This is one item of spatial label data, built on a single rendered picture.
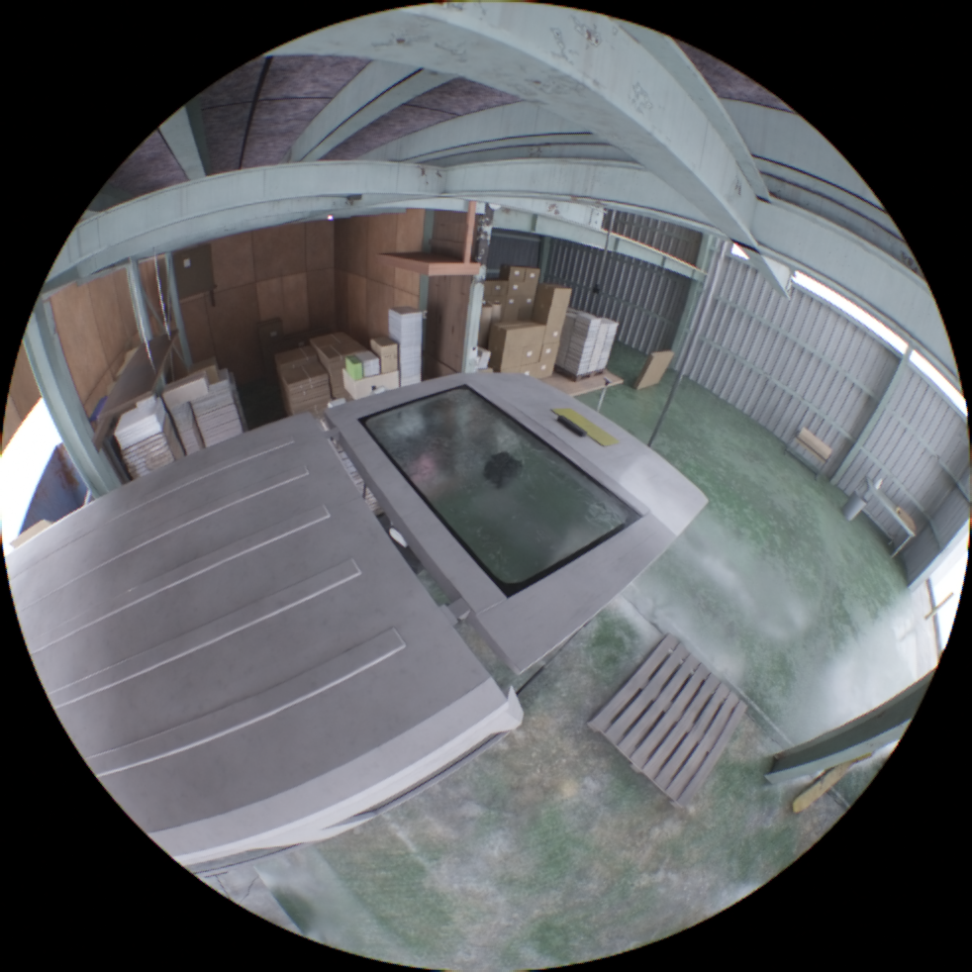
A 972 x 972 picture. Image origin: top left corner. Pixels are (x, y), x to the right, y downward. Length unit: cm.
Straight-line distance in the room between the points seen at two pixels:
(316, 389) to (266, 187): 337
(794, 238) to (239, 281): 646
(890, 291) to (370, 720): 123
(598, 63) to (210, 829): 116
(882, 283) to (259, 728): 140
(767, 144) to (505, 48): 45
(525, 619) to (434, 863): 214
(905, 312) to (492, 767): 278
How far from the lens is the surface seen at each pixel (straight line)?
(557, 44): 29
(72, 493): 577
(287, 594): 87
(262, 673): 82
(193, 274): 617
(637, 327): 1067
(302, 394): 431
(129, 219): 127
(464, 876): 272
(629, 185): 89
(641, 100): 37
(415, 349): 329
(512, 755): 264
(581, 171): 98
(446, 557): 90
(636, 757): 283
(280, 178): 124
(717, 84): 63
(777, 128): 62
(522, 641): 83
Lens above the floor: 259
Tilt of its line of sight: 42 degrees down
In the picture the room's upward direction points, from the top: 9 degrees clockwise
